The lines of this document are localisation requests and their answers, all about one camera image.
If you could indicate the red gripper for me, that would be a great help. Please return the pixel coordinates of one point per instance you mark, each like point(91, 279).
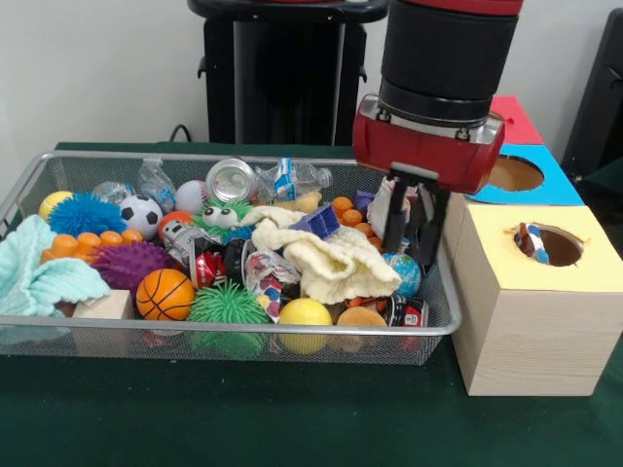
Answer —
point(428, 151)

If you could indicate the pale printed cloth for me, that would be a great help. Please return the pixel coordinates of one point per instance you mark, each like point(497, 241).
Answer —
point(377, 206)

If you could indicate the small colourful dotted cloth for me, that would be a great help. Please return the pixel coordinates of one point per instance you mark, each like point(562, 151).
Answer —
point(267, 272)

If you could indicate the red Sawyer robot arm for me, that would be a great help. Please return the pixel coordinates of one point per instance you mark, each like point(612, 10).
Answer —
point(443, 53)

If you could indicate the wooden box with three holes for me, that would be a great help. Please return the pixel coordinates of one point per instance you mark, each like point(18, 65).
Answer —
point(535, 340)

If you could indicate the silver mesh bin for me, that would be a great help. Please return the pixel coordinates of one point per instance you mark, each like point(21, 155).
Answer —
point(146, 348)

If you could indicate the blue globe ball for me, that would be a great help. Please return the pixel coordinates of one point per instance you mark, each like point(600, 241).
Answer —
point(406, 279)

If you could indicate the cream knitted cloth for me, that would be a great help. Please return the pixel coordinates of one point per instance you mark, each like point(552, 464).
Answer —
point(336, 267)

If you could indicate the purple toy block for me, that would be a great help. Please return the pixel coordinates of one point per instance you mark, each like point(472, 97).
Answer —
point(318, 223)

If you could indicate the smooth yellow ball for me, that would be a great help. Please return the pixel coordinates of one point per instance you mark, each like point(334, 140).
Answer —
point(305, 313)

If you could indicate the dark green tablecloth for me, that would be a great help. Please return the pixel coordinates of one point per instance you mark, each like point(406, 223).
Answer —
point(608, 177)
point(292, 418)

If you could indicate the green spiky rubber ball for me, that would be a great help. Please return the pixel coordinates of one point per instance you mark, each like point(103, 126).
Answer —
point(226, 306)

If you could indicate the orange toy basketball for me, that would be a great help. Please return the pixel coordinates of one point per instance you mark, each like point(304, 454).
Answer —
point(165, 294)

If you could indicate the small soccer ball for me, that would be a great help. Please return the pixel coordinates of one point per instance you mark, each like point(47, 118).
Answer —
point(141, 211)

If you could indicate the purple spiky ball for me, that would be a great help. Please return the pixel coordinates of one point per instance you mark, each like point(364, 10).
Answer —
point(129, 262)

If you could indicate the blue spiky rubber ball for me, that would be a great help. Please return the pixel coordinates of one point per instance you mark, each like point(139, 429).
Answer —
point(85, 214)

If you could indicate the mint green cloth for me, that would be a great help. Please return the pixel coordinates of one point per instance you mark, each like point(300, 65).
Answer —
point(29, 272)

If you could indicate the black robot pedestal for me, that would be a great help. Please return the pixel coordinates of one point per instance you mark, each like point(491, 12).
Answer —
point(287, 78)

